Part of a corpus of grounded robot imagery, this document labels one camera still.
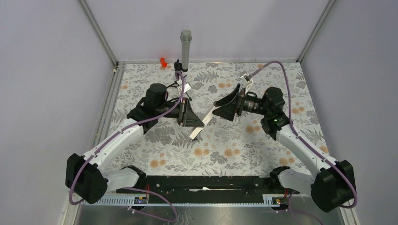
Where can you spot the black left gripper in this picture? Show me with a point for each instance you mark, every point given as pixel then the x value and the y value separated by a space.
pixel 187 117

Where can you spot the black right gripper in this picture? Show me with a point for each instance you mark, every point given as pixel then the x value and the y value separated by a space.
pixel 241 100

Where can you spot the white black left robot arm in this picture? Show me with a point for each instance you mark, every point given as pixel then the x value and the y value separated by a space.
pixel 86 175

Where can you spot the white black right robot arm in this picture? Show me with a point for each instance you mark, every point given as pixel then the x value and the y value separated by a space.
pixel 331 182

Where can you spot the black microphone stand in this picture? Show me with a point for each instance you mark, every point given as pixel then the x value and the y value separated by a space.
pixel 178 68

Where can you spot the orange plastic clip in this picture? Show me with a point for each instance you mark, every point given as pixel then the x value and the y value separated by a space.
pixel 163 62

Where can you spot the grey microphone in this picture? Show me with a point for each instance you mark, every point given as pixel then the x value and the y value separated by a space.
pixel 186 38

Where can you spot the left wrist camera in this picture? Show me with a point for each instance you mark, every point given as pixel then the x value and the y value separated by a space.
pixel 183 88

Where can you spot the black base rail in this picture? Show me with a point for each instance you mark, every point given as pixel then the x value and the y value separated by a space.
pixel 211 189

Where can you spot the slotted grey cable duct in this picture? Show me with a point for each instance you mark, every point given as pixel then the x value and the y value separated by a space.
pixel 142 200

